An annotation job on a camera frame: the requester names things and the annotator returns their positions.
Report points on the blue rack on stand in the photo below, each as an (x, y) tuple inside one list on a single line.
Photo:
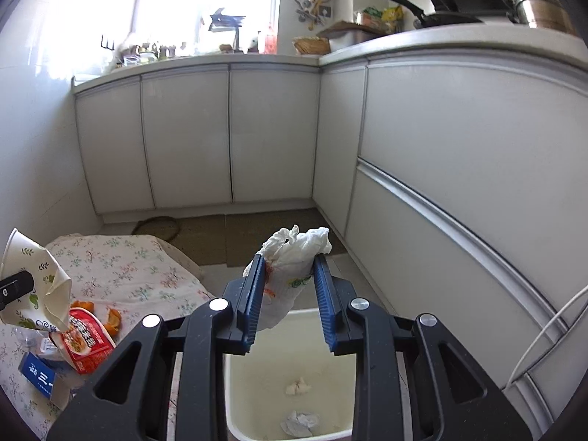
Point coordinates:
[(227, 19)]

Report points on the narrow white cabinet door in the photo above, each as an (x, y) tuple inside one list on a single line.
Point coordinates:
[(340, 156)]

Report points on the floral tablecloth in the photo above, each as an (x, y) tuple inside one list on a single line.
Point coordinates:
[(128, 266)]

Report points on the stainless steel pot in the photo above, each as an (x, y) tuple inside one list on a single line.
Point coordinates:
[(540, 4)]

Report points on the clear plastic wrapper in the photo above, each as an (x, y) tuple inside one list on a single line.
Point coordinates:
[(36, 342)]

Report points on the white plastic bin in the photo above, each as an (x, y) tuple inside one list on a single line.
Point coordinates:
[(275, 376)]

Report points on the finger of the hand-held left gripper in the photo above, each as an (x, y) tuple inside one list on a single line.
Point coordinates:
[(16, 287)]

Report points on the green and yellow snack bags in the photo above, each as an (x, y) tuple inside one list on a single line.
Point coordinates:
[(383, 17)]

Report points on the red snack packet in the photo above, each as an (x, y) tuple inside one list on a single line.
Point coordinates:
[(85, 342)]

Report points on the grey crumpled tissue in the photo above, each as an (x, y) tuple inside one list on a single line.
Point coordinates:
[(299, 423)]

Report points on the white cabinet drawer front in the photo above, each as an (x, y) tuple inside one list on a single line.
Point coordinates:
[(473, 147), (413, 239)]

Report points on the grey kitchen countertop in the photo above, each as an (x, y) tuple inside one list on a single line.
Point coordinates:
[(459, 41)]

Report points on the floral paper cup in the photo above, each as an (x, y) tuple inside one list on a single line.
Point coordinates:
[(27, 257)]

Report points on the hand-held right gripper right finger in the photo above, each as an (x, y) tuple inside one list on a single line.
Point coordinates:
[(328, 308)]

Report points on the row of small jars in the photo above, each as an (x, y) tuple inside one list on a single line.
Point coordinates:
[(154, 51)]

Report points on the white tissue wad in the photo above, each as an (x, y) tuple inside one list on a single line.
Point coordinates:
[(296, 387)]

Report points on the blue cardboard box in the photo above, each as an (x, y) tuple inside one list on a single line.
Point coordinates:
[(39, 372)]

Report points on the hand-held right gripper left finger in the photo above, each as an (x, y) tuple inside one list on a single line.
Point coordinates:
[(250, 303)]

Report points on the orange peel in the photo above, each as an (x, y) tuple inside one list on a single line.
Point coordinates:
[(112, 324), (82, 307)]

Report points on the white plastic bag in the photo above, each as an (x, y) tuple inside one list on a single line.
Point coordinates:
[(289, 262)]

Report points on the wicker basket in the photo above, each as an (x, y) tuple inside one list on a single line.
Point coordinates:
[(312, 46)]

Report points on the black frying pan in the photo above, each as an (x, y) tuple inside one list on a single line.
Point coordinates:
[(441, 19)]

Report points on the olive floor mat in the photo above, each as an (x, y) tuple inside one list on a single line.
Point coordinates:
[(204, 239), (257, 227)]

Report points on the dark round mat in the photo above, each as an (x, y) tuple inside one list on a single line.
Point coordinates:
[(138, 227)]

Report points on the red bottle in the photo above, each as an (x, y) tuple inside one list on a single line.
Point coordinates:
[(271, 41)]

